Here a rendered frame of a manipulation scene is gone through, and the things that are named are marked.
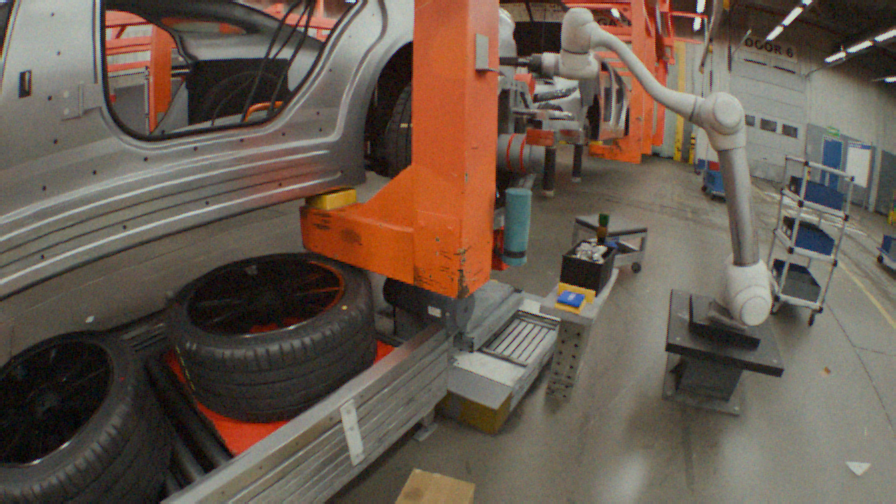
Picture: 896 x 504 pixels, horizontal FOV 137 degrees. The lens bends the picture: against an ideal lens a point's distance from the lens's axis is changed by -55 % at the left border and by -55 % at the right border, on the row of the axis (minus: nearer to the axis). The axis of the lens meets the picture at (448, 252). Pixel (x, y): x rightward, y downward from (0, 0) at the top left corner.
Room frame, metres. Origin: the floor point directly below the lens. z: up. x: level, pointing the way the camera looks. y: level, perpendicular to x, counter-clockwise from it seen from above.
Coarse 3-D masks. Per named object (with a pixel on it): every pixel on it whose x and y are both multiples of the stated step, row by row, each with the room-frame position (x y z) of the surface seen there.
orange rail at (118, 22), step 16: (320, 0) 10.92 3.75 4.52; (112, 16) 4.35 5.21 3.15; (128, 16) 4.61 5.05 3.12; (304, 16) 7.84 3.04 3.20; (320, 16) 10.95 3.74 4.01; (112, 32) 5.83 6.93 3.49; (320, 32) 10.96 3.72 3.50; (128, 48) 6.17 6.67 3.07; (144, 48) 6.51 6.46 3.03; (176, 48) 7.33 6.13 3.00
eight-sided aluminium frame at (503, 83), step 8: (504, 80) 1.34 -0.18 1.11; (512, 80) 1.40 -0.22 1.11; (504, 88) 1.35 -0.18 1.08; (512, 88) 1.40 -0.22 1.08; (520, 88) 1.46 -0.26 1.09; (520, 96) 1.57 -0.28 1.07; (528, 96) 1.53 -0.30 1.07; (520, 104) 1.57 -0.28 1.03; (528, 104) 1.53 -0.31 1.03; (520, 176) 1.61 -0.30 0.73; (528, 176) 1.59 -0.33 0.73; (520, 184) 1.60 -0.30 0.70; (528, 184) 1.57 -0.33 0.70; (504, 208) 1.48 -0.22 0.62; (496, 216) 1.32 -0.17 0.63; (496, 224) 1.32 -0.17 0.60
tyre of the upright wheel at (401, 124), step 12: (408, 84) 1.39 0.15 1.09; (408, 96) 1.34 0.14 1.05; (396, 108) 1.33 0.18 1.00; (408, 108) 1.30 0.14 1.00; (396, 120) 1.31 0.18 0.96; (408, 120) 1.28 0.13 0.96; (516, 120) 1.65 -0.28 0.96; (396, 132) 1.29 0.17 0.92; (408, 132) 1.27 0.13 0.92; (396, 144) 1.29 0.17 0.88; (408, 144) 1.26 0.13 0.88; (396, 156) 1.29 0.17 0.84; (408, 156) 1.25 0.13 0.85; (396, 168) 1.29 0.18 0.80; (504, 204) 1.57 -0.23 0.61
